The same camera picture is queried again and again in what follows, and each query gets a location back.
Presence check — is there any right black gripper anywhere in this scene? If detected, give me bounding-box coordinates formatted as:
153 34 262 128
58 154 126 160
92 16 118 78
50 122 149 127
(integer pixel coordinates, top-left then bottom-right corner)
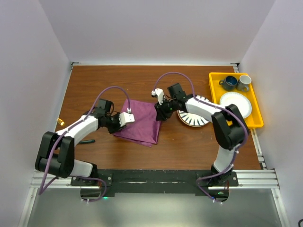
154 98 178 122

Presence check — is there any purple cloth napkin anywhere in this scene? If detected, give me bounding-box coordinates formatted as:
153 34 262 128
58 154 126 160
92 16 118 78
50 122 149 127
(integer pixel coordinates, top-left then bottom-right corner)
113 100 161 147

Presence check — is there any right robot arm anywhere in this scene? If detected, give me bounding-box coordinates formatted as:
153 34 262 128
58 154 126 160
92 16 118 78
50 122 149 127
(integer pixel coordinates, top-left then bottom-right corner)
151 83 249 186

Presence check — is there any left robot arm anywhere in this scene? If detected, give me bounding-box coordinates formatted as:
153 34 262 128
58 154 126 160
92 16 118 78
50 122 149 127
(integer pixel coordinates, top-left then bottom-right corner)
35 99 134 188

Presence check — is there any blue striped white plate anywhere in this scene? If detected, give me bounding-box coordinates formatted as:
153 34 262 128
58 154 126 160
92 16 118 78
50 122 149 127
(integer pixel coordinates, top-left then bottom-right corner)
177 110 209 127

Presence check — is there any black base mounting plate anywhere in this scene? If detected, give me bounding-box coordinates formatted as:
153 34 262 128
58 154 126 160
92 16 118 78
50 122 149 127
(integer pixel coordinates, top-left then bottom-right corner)
71 169 239 202

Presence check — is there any blue grey bowl cup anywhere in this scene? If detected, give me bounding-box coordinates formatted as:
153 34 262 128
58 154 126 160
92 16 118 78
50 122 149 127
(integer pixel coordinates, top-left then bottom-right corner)
219 75 238 91

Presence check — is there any white plate in tray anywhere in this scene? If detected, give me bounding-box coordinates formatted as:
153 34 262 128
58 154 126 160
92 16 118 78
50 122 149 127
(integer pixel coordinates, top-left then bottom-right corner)
219 92 252 119

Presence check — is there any white grey mug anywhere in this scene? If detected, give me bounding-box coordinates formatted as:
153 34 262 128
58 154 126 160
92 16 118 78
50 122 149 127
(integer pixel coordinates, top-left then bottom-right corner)
236 75 252 92

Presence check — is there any yellow plastic tray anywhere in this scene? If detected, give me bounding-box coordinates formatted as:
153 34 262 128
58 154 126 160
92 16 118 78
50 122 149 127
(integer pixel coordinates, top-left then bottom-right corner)
209 72 264 129

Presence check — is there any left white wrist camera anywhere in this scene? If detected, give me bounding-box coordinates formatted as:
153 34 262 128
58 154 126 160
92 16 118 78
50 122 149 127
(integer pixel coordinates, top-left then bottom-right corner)
118 108 135 127

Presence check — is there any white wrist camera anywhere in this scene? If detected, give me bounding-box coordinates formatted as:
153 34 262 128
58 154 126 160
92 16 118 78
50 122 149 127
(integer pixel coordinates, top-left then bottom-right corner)
118 108 135 127
151 88 164 105

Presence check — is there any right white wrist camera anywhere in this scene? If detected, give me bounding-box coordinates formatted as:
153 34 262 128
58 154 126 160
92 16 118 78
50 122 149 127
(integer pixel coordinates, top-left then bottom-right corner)
151 88 164 105

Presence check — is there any gold spoon green handle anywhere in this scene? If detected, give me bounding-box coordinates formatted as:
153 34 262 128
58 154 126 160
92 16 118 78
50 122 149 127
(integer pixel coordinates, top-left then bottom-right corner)
79 140 95 144

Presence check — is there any gold fork green handle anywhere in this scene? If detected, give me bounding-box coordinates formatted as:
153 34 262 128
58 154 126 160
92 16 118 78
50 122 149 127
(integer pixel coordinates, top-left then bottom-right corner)
57 118 65 126

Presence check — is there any aluminium frame rail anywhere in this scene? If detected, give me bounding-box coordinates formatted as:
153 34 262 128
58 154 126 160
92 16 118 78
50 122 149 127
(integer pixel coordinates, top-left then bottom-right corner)
19 65 288 227

